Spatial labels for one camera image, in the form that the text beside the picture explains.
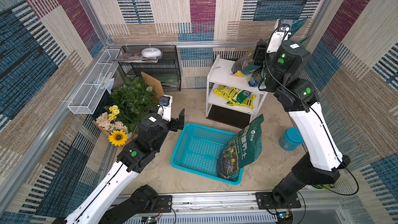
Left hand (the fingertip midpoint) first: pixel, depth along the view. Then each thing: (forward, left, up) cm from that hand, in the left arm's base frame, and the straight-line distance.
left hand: (172, 106), depth 66 cm
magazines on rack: (+38, +24, 0) cm, 45 cm away
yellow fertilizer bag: (+16, -36, -13) cm, 41 cm away
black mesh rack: (+48, +11, -18) cm, 53 cm away
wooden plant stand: (+22, +12, -11) cm, 28 cm away
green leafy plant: (+14, +23, -9) cm, 28 cm away
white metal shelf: (+24, -23, -2) cm, 33 cm away
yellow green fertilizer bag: (+20, -28, -12) cm, 36 cm away
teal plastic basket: (-2, -9, -36) cm, 37 cm away
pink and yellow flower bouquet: (+1, +32, -11) cm, 34 cm away
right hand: (+9, -36, +24) cm, 44 cm away
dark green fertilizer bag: (-13, -29, -14) cm, 35 cm away
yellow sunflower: (-8, +25, -12) cm, 29 cm away
